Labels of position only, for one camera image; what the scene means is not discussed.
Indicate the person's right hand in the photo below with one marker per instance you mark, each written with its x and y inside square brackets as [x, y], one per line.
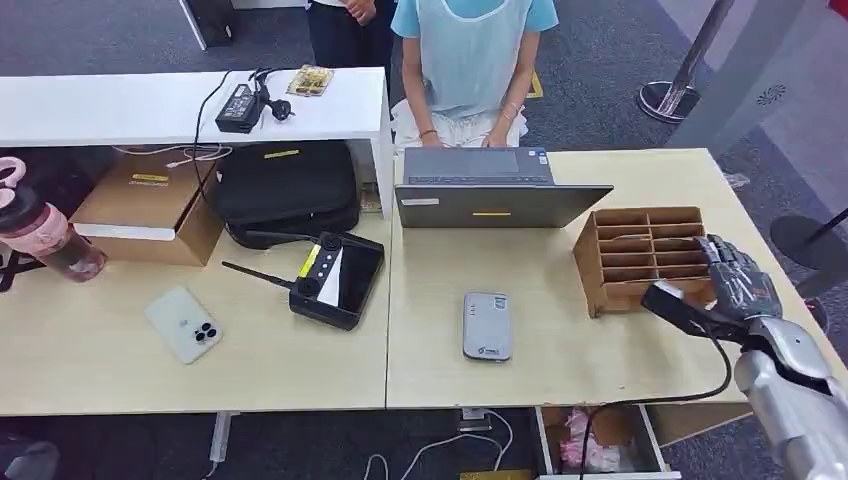
[432, 140]

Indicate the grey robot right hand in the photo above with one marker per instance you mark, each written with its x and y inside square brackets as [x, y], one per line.
[742, 285]

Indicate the person's left hand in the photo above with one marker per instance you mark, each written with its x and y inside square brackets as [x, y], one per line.
[498, 138]

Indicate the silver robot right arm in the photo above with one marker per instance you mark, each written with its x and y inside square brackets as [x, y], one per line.
[795, 411]

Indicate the yellow floor tape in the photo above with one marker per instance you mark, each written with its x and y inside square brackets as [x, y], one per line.
[535, 86]

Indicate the grey laptop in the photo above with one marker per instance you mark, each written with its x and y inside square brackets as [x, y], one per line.
[497, 205]

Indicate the seated person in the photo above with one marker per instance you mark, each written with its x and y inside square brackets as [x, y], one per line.
[467, 66]

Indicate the wooden card slot box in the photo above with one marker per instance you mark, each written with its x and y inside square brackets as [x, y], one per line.
[619, 291]

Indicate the standing person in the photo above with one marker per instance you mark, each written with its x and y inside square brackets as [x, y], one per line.
[351, 36]

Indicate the stack of printed cards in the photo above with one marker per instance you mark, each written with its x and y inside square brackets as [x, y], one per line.
[310, 80]

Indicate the black carry bag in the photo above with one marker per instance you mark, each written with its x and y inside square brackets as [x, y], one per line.
[286, 184]

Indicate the black controller with antenna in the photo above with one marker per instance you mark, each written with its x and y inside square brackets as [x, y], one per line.
[339, 280]

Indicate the open desk drawer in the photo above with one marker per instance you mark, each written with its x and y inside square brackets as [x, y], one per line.
[652, 444]

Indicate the grey card reader device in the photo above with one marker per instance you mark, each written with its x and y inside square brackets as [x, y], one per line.
[487, 326]

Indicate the black power adapter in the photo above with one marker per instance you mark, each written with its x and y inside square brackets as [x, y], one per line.
[240, 110]

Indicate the pink plastic bag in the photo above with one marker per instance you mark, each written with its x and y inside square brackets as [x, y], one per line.
[586, 444]

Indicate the black cabinet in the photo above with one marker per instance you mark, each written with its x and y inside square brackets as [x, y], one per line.
[212, 20]

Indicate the floor power socket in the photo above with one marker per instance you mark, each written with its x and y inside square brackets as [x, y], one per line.
[474, 419]

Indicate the brown cardboard box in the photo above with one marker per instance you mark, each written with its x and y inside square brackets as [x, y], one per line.
[146, 210]

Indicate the white desk shelf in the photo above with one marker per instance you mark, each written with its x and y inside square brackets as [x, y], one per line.
[132, 106]

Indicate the yellow box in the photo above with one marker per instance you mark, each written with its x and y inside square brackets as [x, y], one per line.
[497, 476]

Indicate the white smartphone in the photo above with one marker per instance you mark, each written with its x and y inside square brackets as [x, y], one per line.
[181, 323]

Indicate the white desk leg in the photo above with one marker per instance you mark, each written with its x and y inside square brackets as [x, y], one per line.
[220, 438]

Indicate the pink water bottle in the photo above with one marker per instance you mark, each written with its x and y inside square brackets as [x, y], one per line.
[43, 240]

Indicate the grey shoe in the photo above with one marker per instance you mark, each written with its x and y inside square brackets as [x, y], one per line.
[30, 460]

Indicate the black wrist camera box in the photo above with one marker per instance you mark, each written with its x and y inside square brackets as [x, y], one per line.
[669, 305]

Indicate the chrome stanchion post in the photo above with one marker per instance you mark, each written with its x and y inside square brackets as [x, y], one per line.
[686, 66]

